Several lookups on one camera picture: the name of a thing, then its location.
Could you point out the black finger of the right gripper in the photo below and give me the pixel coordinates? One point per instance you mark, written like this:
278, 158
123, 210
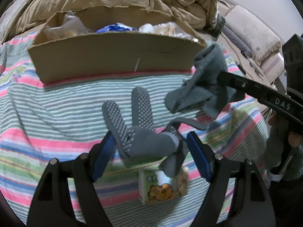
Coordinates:
282, 104

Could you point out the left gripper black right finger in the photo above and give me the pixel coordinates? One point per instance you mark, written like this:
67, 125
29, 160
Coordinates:
251, 204

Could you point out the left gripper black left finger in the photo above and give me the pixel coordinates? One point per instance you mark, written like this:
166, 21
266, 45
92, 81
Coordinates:
51, 204

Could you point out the cotton swabs plastic bag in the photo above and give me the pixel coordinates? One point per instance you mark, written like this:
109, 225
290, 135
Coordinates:
173, 30

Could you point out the cartoon tissue pack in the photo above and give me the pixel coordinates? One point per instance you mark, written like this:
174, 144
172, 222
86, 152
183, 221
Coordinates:
155, 186

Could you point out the white sock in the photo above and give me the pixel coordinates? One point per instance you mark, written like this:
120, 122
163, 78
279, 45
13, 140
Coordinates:
147, 28

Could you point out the grey dotted sock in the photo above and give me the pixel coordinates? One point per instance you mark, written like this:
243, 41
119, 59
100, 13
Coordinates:
141, 139

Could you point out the blue tissue pack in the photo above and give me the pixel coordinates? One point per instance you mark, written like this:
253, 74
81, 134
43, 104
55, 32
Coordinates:
119, 27

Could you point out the brown cardboard box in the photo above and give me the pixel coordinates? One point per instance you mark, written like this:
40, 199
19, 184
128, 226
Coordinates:
62, 56

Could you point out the clear plastic snack bag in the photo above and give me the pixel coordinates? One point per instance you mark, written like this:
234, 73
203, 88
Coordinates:
71, 26

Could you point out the gloved right hand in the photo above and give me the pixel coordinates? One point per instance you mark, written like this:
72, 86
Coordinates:
281, 138

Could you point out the beige floral pillow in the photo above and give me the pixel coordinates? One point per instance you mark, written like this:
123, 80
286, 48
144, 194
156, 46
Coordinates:
258, 36

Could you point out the black tablet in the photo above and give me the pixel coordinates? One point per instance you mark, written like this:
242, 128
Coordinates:
217, 28

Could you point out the striped pastel towel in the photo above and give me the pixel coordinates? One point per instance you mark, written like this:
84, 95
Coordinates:
64, 120

